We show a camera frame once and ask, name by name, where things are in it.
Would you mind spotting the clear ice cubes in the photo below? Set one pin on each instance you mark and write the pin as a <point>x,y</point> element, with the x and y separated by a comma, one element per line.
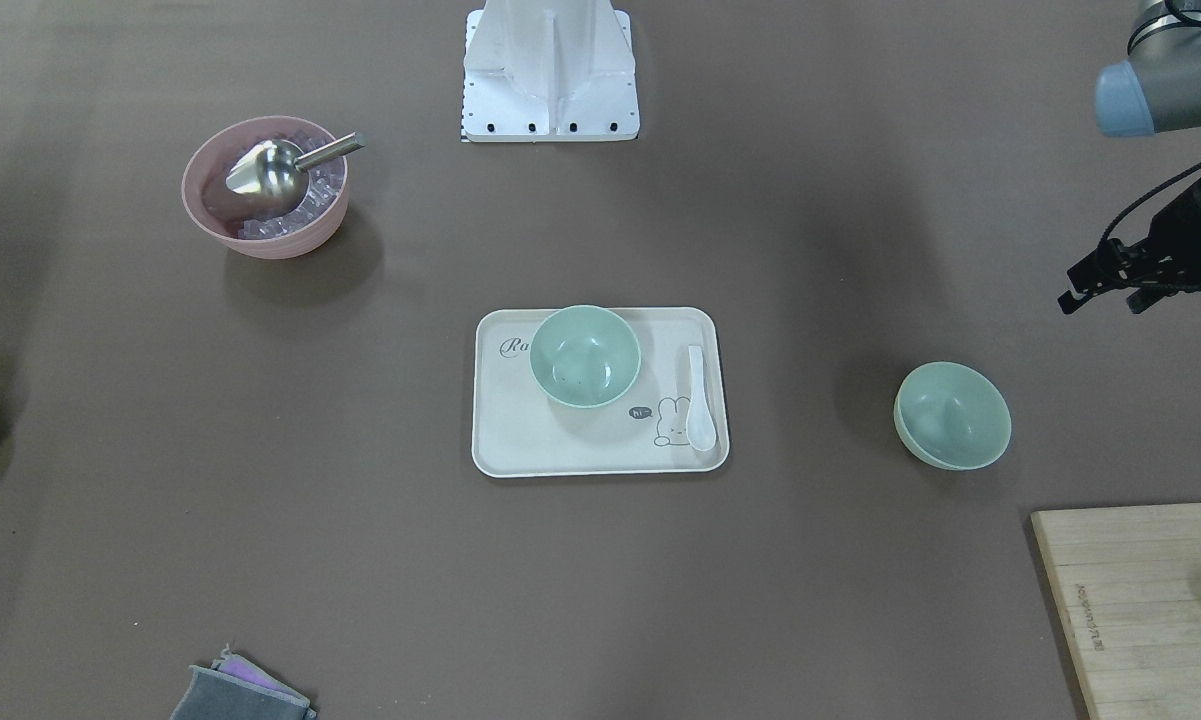
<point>325,184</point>

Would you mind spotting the grey and purple cloths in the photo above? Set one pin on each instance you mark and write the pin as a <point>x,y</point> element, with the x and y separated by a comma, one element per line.
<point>235,687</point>

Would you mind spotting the white ceramic spoon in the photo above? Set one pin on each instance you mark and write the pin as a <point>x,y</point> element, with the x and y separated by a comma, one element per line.
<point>700,427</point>

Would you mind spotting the green bowl on tray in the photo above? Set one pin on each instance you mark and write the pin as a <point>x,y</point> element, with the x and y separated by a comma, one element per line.
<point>585,356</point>

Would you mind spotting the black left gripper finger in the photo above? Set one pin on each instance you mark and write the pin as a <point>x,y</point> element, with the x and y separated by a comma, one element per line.
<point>1072,299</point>

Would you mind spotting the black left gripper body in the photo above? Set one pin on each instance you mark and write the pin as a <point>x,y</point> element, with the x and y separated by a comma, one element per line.
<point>1182,231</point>

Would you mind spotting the green bowl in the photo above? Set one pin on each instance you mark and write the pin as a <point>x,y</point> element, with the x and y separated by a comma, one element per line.
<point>585,356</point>
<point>952,417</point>

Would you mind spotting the metal ice scoop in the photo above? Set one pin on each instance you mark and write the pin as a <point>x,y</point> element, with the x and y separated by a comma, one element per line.
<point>272,178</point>

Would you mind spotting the wooden cutting board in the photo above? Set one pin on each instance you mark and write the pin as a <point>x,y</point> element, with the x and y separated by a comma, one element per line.
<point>1126,586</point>

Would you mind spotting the cream rabbit serving tray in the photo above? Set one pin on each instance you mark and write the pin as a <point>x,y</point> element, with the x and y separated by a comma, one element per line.
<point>520,432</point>

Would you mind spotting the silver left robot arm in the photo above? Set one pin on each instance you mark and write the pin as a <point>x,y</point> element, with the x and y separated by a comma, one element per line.
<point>1156,89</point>

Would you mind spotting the pink bowl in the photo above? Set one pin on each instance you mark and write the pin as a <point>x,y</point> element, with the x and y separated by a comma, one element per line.
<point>219,152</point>

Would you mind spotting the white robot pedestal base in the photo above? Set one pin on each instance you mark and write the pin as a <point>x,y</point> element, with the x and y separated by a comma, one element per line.
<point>549,71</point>

